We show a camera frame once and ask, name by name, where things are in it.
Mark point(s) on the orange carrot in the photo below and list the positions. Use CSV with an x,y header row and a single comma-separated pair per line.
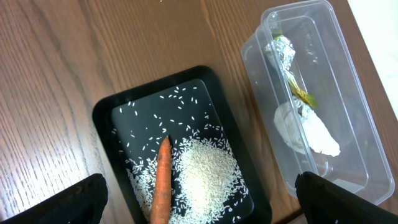
x,y
161,204

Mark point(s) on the white rice pile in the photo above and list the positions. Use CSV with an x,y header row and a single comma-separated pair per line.
x,y
206,181

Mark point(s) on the clear plastic bin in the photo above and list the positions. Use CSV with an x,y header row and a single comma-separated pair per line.
x,y
322,67

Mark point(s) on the black waste tray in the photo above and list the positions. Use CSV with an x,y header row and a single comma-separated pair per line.
x,y
105,118

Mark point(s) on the green foil snack wrapper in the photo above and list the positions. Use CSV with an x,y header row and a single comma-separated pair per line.
x,y
286,53

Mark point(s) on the white tissue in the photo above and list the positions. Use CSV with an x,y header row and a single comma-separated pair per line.
x,y
318,137

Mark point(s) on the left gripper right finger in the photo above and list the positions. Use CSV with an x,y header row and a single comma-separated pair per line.
x,y
324,202

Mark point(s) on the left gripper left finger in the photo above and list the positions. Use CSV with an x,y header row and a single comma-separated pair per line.
x,y
83,202

